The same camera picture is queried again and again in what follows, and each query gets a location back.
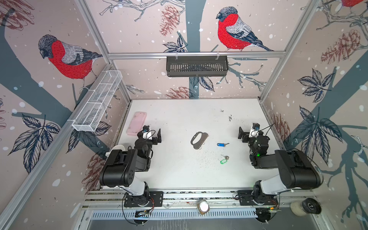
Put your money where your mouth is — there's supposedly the green tagged key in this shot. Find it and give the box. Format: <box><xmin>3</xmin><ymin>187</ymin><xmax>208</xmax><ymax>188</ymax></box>
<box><xmin>220</xmin><ymin>155</ymin><xmax>229</xmax><ymax>164</ymax></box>

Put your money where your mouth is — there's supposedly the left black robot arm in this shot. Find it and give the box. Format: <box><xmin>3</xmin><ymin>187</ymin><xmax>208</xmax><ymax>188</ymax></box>
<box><xmin>99</xmin><ymin>126</ymin><xmax>163</xmax><ymax>208</ymax></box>

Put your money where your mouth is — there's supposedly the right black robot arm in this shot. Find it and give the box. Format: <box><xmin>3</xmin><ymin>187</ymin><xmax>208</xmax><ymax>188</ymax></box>
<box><xmin>235</xmin><ymin>123</ymin><xmax>323</xmax><ymax>206</ymax></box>

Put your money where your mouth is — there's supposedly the blue tagged key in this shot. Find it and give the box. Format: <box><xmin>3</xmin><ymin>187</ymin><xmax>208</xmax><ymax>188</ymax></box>
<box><xmin>217</xmin><ymin>143</ymin><xmax>229</xmax><ymax>147</ymax></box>

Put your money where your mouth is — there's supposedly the pink plastic case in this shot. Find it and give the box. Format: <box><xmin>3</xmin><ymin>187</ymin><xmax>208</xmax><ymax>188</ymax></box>
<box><xmin>126</xmin><ymin>112</ymin><xmax>147</xmax><ymax>136</ymax></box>

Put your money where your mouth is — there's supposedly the white paper cup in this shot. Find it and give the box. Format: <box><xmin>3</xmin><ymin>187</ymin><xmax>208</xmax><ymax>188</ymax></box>
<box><xmin>105</xmin><ymin>145</ymin><xmax>126</xmax><ymax>157</ymax></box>

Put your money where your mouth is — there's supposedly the black hanging basket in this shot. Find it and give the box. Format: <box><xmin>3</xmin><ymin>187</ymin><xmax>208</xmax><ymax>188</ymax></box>
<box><xmin>166</xmin><ymin>56</ymin><xmax>229</xmax><ymax>77</ymax></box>

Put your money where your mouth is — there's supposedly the small round lamp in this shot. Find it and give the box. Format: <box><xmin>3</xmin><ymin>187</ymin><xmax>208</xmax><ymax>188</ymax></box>
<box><xmin>197</xmin><ymin>200</ymin><xmax>210</xmax><ymax>215</ymax></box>

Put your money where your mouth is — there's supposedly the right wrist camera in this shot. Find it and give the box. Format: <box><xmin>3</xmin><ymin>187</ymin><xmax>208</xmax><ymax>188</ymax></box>
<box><xmin>249</xmin><ymin>123</ymin><xmax>260</xmax><ymax>138</ymax></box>

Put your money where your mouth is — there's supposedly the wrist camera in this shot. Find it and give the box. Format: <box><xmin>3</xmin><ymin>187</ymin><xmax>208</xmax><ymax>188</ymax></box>
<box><xmin>142</xmin><ymin>125</ymin><xmax>152</xmax><ymax>140</ymax></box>
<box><xmin>249</xmin><ymin>123</ymin><xmax>260</xmax><ymax>138</ymax></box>

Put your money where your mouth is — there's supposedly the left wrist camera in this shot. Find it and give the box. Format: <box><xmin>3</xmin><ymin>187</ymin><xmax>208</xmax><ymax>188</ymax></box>
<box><xmin>142</xmin><ymin>125</ymin><xmax>152</xmax><ymax>140</ymax></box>

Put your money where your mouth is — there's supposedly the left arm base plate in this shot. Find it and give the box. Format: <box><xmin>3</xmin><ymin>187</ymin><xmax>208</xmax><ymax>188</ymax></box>
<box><xmin>124</xmin><ymin>191</ymin><xmax>163</xmax><ymax>208</ymax></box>

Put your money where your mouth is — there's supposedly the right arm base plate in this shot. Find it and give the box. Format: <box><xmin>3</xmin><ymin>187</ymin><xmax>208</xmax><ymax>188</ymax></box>
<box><xmin>236</xmin><ymin>190</ymin><xmax>279</xmax><ymax>206</ymax></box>

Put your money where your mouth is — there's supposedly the white wire mesh shelf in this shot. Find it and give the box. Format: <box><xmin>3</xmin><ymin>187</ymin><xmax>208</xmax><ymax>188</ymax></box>
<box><xmin>72</xmin><ymin>70</ymin><xmax>122</xmax><ymax>132</ymax></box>

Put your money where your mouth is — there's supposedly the white slotted cable duct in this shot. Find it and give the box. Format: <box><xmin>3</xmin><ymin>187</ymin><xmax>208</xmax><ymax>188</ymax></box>
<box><xmin>91</xmin><ymin>208</ymin><xmax>257</xmax><ymax>220</ymax></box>

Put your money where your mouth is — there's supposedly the horizontal aluminium frame bar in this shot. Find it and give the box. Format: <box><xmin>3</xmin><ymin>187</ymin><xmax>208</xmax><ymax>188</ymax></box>
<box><xmin>108</xmin><ymin>51</ymin><xmax>286</xmax><ymax>60</ymax></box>

